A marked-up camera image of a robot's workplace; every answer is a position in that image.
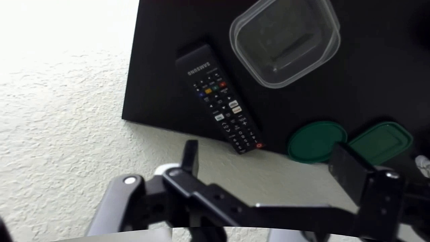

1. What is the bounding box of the clear plastic container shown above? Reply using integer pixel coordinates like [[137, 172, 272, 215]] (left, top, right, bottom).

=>
[[228, 0, 342, 90]]

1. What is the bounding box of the round green lid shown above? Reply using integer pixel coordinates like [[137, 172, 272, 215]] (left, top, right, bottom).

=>
[[286, 119, 349, 165]]

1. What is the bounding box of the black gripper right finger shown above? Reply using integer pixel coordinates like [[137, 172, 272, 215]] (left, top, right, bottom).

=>
[[327, 142, 381, 207]]

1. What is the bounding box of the black remote control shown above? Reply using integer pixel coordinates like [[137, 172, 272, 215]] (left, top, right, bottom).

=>
[[173, 43, 266, 156]]

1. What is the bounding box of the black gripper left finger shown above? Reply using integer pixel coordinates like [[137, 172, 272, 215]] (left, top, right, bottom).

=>
[[180, 138, 200, 177]]

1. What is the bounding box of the rectangular green lid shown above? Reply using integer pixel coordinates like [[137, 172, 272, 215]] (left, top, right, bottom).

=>
[[346, 119, 415, 166]]

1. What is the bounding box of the black side table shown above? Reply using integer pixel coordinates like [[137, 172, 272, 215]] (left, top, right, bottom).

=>
[[120, 0, 430, 166]]

